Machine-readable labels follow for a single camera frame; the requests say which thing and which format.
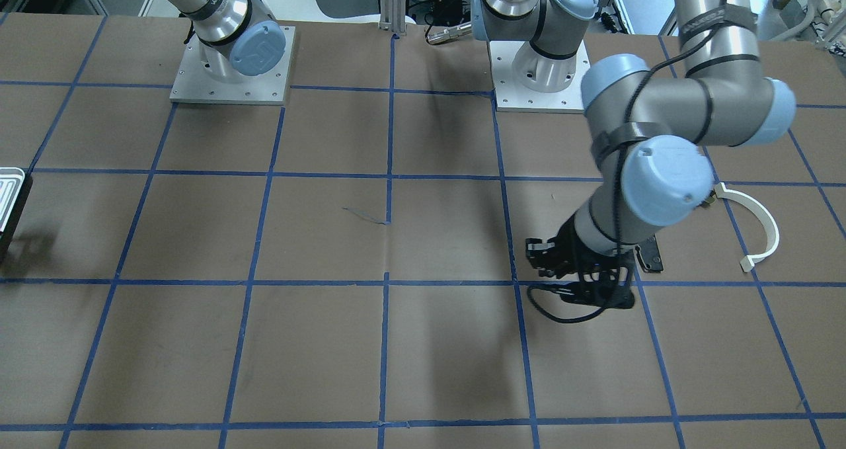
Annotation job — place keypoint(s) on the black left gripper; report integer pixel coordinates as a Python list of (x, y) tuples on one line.
[(572, 245)]

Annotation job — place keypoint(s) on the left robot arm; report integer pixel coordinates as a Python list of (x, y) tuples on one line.
[(647, 125)]

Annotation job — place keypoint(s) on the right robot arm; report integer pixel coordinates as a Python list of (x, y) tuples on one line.
[(244, 32)]

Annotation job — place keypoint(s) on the silver metal tray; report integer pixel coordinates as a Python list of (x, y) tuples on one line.
[(12, 184)]

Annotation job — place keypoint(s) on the black brake pad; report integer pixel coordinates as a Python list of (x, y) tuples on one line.
[(649, 256)]

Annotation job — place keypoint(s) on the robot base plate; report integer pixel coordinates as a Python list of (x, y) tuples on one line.
[(205, 76), (525, 81)]

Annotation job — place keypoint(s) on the aluminium frame post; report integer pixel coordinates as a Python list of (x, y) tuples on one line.
[(392, 16)]

